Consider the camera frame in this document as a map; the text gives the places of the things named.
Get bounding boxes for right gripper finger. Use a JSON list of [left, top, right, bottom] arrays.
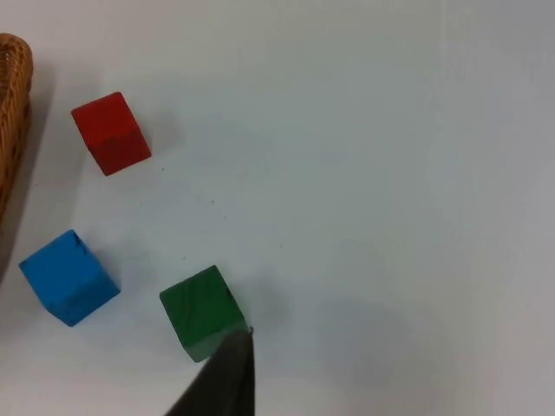
[[163, 327, 256, 416]]

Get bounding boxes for blue cube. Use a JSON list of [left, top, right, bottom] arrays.
[[17, 229, 121, 328]]

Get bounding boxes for red cube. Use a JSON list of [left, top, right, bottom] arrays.
[[70, 91, 153, 177]]

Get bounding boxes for green cube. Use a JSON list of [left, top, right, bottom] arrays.
[[159, 264, 249, 364]]

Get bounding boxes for brown wicker basket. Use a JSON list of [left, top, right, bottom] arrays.
[[0, 33, 35, 235]]

